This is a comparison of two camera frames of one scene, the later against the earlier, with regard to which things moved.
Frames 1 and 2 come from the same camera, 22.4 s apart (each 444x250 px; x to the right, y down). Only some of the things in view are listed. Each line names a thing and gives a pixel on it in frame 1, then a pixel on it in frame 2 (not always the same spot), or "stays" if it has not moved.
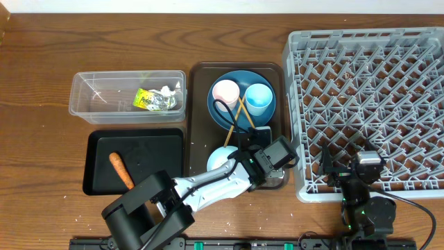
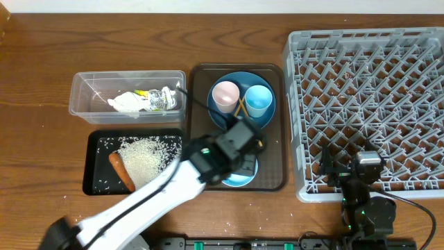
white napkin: x=277 y=173 to x=130 y=101
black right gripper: x=339 y=173 stays
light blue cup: x=258 y=98 stays
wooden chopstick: x=245 y=110 stays
